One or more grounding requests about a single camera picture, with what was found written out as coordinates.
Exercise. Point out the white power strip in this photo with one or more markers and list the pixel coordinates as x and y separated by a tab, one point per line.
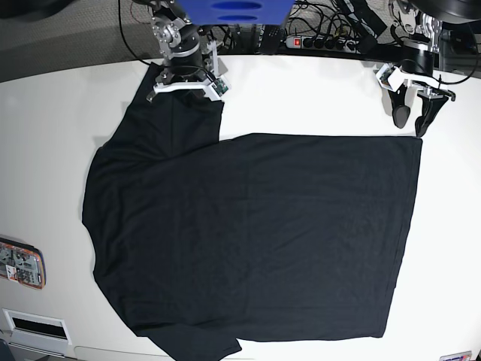
327	43

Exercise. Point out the blue plastic box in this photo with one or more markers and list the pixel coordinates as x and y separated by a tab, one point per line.
227	12

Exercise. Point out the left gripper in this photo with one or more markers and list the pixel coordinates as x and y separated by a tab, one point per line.
400	81

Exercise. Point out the white table cable grommet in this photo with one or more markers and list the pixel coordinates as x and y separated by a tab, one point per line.
24	325

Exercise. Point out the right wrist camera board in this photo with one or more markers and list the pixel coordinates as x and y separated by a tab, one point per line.
220	87

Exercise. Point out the black office chair base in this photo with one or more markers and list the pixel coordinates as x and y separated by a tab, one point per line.
450	11

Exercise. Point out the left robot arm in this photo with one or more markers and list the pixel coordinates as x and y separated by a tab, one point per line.
414	71

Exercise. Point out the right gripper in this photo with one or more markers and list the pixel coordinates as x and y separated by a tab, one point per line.
204	82

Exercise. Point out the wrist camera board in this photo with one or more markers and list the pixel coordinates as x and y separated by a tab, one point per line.
220	87
383	75

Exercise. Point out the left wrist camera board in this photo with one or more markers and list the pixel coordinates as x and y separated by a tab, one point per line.
383	75

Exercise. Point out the aluminium frame profile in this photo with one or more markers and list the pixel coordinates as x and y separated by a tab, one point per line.
460	48

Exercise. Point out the black power adapter brick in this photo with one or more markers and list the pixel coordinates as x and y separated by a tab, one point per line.
270	38

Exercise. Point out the black T-shirt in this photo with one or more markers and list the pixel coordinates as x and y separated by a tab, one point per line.
201	243

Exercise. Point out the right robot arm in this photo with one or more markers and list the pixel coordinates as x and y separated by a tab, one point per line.
189	53

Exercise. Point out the red white sticker label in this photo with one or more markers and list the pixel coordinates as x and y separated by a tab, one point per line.
463	356

